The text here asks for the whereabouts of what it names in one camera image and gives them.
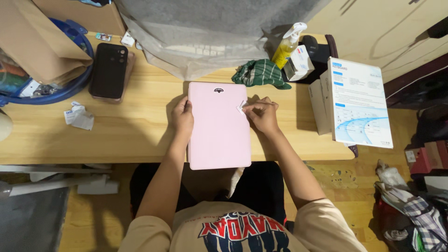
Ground person's left hand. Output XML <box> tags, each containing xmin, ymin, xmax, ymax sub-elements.
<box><xmin>170</xmin><ymin>96</ymin><xmax>194</xmax><ymax>138</ymax></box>

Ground person's right hand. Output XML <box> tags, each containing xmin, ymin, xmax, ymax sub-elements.
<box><xmin>241</xmin><ymin>97</ymin><xmax>280</xmax><ymax>136</ymax></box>

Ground pink tablet case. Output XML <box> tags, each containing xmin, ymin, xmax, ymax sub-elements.
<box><xmin>188</xmin><ymin>81</ymin><xmax>252</xmax><ymax>171</ymax></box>

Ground green striped cloth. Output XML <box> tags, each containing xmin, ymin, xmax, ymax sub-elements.
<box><xmin>231</xmin><ymin>59</ymin><xmax>292</xmax><ymax>90</ymax></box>

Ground small white carton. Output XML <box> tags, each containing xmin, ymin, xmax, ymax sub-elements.
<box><xmin>282</xmin><ymin>44</ymin><xmax>315</xmax><ymax>82</ymax></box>

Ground pink phone case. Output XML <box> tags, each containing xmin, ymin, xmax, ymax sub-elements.
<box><xmin>92</xmin><ymin>51</ymin><xmax>137</xmax><ymax>104</ymax></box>

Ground yellow spray bottle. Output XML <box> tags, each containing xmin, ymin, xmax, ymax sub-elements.
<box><xmin>271</xmin><ymin>22</ymin><xmax>308</xmax><ymax>70</ymax></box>

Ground person's black shorts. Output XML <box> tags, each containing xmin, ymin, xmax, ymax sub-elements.
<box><xmin>129</xmin><ymin>161</ymin><xmax>287</xmax><ymax>224</ymax></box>

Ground black mouse pad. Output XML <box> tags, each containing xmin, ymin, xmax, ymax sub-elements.
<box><xmin>281</xmin><ymin>34</ymin><xmax>339</xmax><ymax>85</ymax></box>

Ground black computer mouse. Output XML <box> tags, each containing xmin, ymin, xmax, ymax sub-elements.
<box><xmin>301</xmin><ymin>35</ymin><xmax>319</xmax><ymax>57</ymax></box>

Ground black phone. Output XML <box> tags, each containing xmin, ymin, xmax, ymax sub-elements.
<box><xmin>89</xmin><ymin>43</ymin><xmax>129</xmax><ymax>99</ymax></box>

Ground white keyboard box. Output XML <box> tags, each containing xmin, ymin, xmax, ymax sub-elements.
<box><xmin>328</xmin><ymin>57</ymin><xmax>393</xmax><ymax>149</ymax></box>

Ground small white charger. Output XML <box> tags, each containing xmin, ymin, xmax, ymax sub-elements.
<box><xmin>120</xmin><ymin>31</ymin><xmax>136</xmax><ymax>48</ymax></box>

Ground crumpled white wrapper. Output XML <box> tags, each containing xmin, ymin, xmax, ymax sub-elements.
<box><xmin>64</xmin><ymin>101</ymin><xmax>95</xmax><ymax>131</ymax></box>

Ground blue plastic basket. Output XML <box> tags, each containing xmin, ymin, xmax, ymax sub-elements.
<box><xmin>0</xmin><ymin>17</ymin><xmax>95</xmax><ymax>107</ymax></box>

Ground person's beige printed shirt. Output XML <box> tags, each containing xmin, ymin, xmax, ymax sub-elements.
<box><xmin>118</xmin><ymin>198</ymin><xmax>368</xmax><ymax>252</ymax></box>

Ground white boards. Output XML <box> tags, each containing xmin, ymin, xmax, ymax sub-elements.
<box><xmin>0</xmin><ymin>164</ymin><xmax>120</xmax><ymax>197</ymax></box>

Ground brown cardboard box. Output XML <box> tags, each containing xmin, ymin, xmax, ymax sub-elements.
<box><xmin>32</xmin><ymin>0</ymin><xmax>127</xmax><ymax>36</ymax></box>

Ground brown paper bag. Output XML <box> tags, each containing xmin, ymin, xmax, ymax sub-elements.
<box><xmin>0</xmin><ymin>0</ymin><xmax>94</xmax><ymax>87</ymax></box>

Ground red cardboard boxes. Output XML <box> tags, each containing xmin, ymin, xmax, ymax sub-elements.
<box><xmin>404</xmin><ymin>140</ymin><xmax>448</xmax><ymax>175</ymax></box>

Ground dark bag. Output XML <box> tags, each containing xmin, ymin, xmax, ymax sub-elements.
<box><xmin>416</xmin><ymin>104</ymin><xmax>448</xmax><ymax>148</ymax></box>

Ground heap of clothes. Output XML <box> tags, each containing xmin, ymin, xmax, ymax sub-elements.
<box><xmin>372</xmin><ymin>159</ymin><xmax>448</xmax><ymax>252</ymax></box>

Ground white round object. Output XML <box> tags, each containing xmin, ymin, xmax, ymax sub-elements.
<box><xmin>0</xmin><ymin>108</ymin><xmax>14</xmax><ymax>143</ymax></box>

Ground grey panel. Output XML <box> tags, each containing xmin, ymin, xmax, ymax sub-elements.
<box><xmin>0</xmin><ymin>185</ymin><xmax>70</xmax><ymax>252</ymax></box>

